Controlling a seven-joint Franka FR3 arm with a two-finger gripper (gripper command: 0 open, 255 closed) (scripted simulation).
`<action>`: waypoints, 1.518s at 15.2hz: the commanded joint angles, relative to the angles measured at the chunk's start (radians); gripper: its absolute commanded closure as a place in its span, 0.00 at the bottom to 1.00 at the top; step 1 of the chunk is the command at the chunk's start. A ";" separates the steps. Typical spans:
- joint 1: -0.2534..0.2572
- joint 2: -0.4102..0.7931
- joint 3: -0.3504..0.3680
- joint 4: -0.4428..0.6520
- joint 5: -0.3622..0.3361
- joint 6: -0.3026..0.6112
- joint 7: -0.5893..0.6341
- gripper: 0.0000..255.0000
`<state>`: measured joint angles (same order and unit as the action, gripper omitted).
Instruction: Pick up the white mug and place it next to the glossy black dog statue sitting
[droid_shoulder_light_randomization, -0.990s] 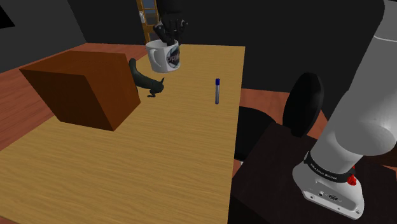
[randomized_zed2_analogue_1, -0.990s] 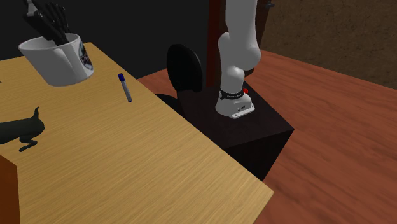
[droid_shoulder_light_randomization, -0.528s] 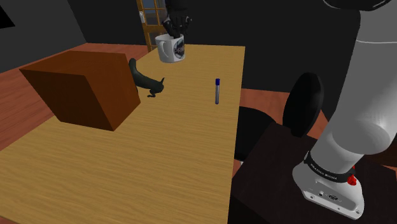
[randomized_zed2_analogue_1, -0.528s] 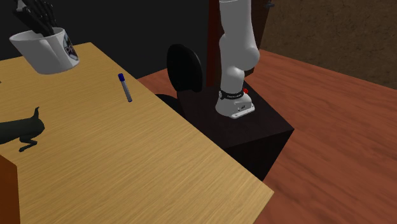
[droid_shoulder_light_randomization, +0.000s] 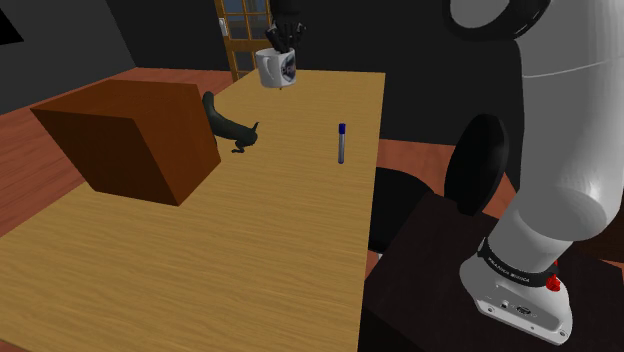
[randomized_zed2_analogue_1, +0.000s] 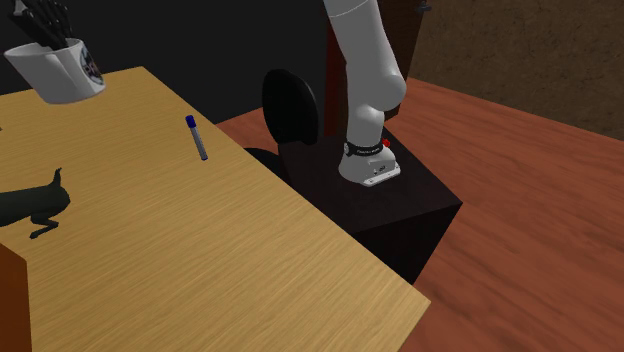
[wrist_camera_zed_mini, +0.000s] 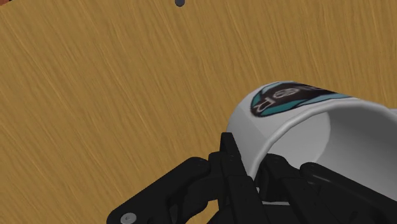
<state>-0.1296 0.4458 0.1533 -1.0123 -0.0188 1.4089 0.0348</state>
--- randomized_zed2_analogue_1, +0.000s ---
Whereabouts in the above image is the white mug with dark print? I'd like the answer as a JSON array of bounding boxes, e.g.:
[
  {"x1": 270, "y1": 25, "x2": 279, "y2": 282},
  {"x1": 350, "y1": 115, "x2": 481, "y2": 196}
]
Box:
[{"x1": 3, "y1": 37, "x2": 106, "y2": 106}]

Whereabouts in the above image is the dark robot stand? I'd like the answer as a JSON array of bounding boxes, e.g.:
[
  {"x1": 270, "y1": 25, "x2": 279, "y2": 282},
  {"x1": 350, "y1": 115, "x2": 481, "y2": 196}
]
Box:
[{"x1": 279, "y1": 124, "x2": 463, "y2": 286}]

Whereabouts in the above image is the black animal figure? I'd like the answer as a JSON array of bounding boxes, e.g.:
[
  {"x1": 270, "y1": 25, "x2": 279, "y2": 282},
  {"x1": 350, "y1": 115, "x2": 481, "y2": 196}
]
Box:
[{"x1": 0, "y1": 167, "x2": 72, "y2": 241}]

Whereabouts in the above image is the light wooden desk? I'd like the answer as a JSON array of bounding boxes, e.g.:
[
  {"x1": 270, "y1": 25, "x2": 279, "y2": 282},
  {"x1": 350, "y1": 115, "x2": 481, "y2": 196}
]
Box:
[{"x1": 0, "y1": 66, "x2": 432, "y2": 352}]

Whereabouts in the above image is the blue and grey pen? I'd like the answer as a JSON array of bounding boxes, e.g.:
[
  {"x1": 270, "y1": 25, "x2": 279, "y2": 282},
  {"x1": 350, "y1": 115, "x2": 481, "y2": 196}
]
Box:
[{"x1": 184, "y1": 114, "x2": 210, "y2": 162}]

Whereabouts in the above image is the black office chair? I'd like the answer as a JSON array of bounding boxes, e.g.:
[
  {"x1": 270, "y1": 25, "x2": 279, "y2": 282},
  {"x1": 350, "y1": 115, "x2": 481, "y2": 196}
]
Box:
[{"x1": 243, "y1": 68, "x2": 321, "y2": 187}]

